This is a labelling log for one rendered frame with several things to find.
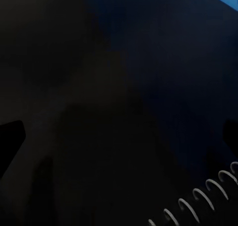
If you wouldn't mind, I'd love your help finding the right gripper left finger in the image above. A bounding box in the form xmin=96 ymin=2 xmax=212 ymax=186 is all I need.
xmin=0 ymin=120 xmax=26 ymax=179

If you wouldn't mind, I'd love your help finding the notebook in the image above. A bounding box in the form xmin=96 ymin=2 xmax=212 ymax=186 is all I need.
xmin=148 ymin=161 xmax=238 ymax=226

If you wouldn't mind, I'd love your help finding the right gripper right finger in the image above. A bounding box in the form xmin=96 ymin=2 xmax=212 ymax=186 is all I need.
xmin=222 ymin=120 xmax=238 ymax=159

